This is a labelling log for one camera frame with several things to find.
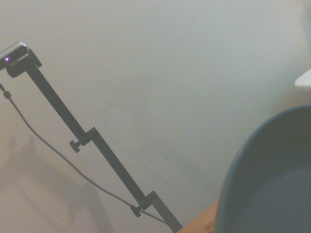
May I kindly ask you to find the green round plate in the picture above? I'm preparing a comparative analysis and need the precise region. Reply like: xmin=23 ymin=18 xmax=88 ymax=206
xmin=215 ymin=104 xmax=311 ymax=233

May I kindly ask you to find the black jointed camera stand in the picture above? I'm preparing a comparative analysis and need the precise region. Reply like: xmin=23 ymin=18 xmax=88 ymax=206
xmin=6 ymin=48 xmax=184 ymax=233

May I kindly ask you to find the silver camera on jointed stand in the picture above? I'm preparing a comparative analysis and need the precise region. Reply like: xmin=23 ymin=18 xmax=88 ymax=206
xmin=0 ymin=41 xmax=28 ymax=70

